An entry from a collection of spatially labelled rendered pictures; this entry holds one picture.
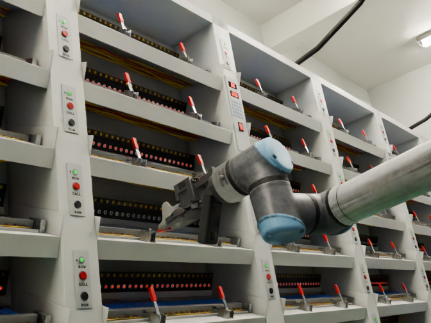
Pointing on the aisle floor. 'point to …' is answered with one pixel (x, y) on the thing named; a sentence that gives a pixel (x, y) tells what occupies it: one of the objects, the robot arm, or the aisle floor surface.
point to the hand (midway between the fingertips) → (165, 229)
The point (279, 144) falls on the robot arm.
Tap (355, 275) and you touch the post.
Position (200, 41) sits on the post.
